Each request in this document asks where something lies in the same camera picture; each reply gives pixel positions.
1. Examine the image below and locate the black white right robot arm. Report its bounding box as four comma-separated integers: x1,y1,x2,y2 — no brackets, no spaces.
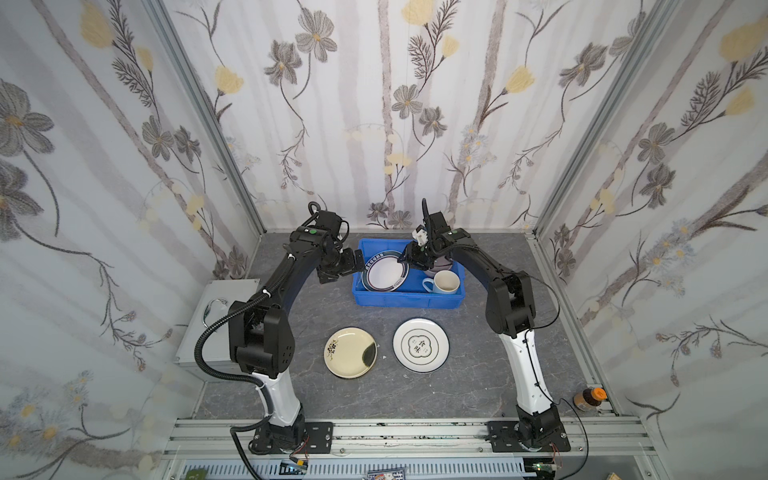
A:
398,217,570,452

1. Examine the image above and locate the orange capped brown bottle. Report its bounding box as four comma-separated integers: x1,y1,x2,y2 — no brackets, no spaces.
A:
573,387,607,411

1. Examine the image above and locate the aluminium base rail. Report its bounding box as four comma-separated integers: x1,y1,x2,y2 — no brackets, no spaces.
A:
150,417,671,479

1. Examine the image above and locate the cream ceramic mug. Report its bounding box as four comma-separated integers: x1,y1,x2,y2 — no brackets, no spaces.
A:
422,270,461,295

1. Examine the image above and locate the blue plastic bin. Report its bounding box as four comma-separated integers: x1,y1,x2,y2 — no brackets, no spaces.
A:
352,238,466,309

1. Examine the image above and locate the black corrugated cable conduit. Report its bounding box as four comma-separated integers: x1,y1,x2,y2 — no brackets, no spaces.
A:
193,296,271,480

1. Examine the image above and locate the white plate black pattern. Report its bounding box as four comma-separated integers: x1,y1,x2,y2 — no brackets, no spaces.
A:
392,318,450,373

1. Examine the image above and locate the yellow floral plate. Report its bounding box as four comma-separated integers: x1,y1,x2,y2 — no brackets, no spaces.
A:
323,327,378,379

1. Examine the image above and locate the green rimmed white plate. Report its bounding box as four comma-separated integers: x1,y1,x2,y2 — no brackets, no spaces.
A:
361,250,410,293

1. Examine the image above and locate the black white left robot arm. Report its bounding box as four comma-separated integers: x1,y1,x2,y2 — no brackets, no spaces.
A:
228,220,363,455

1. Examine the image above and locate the lilac ceramic bowl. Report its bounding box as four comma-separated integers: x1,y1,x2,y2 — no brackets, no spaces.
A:
425,256,453,278

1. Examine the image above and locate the grey metal case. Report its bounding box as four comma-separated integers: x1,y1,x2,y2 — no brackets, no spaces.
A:
175,279,260,382

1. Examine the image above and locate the black thin right cable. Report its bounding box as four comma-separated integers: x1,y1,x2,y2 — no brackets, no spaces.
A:
527,275,592,480

